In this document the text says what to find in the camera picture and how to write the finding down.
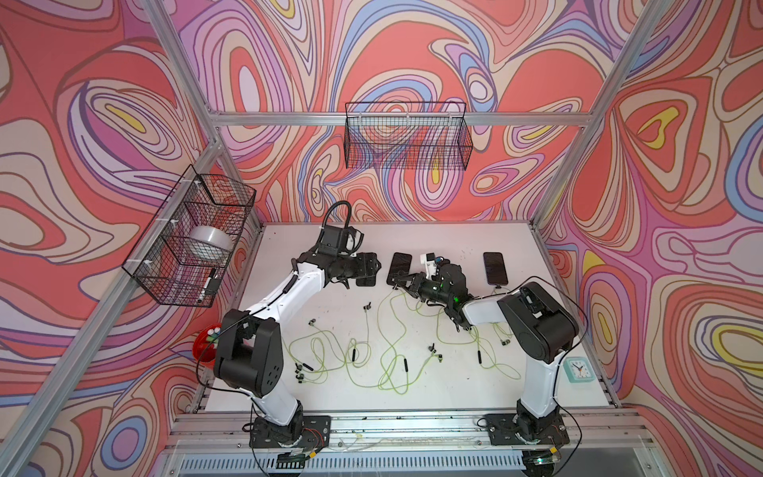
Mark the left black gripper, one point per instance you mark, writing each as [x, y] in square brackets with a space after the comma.
[362, 270]

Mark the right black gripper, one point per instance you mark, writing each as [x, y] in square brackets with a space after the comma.
[414, 287]

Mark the blue phone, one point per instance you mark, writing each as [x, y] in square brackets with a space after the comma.
[495, 269]

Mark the black phone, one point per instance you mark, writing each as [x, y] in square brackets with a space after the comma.
[399, 267]

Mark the green earphones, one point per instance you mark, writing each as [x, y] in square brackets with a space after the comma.
[359, 354]
[317, 354]
[401, 367]
[474, 343]
[505, 336]

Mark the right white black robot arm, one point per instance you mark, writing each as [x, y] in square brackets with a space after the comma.
[543, 328]

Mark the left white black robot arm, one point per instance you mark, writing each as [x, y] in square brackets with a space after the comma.
[249, 356]

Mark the black marker in basket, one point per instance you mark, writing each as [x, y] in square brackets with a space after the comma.
[211, 285]

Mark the white tape roll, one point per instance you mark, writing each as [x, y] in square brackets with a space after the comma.
[210, 241]

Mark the small teal alarm clock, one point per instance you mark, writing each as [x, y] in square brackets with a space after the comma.
[578, 370]

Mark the red cup with markers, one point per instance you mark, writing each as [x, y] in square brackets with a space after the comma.
[205, 346]

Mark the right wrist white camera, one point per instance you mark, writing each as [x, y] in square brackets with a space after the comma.
[431, 263]

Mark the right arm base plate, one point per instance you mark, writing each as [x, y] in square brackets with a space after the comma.
[512, 429]

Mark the back black wire basket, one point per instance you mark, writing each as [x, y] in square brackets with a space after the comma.
[408, 135]

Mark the black wire basket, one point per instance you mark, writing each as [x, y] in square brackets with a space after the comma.
[408, 135]
[162, 263]

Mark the left black wire basket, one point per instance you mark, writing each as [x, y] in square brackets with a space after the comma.
[162, 263]

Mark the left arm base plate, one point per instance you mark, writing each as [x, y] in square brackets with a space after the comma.
[310, 433]

